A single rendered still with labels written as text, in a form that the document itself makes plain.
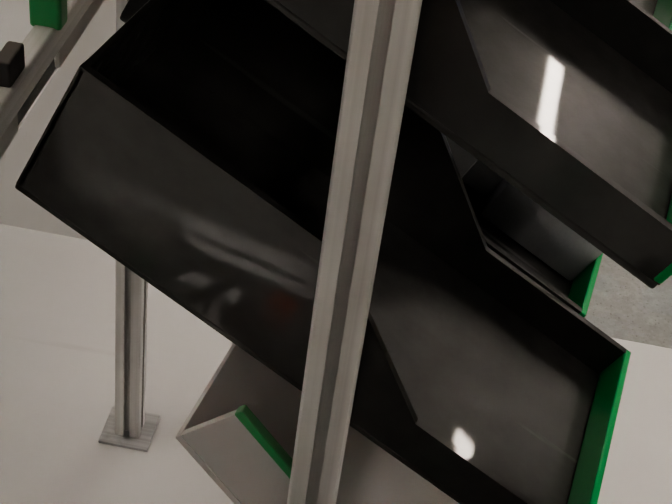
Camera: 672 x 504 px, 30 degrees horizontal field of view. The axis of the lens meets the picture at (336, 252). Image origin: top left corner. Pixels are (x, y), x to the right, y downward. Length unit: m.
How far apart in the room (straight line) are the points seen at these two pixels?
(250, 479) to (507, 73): 0.23
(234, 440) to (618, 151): 0.21
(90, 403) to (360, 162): 0.66
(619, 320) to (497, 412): 2.01
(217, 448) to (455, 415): 0.11
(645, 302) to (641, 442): 1.57
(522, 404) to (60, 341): 0.59
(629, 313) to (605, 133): 2.13
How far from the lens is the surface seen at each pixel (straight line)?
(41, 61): 0.61
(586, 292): 0.67
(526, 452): 0.59
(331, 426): 0.50
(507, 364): 0.61
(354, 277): 0.44
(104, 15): 1.76
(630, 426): 1.12
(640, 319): 2.62
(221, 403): 0.61
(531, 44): 0.51
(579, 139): 0.48
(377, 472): 0.69
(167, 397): 1.06
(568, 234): 0.68
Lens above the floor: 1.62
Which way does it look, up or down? 39 degrees down
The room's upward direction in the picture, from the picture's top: 8 degrees clockwise
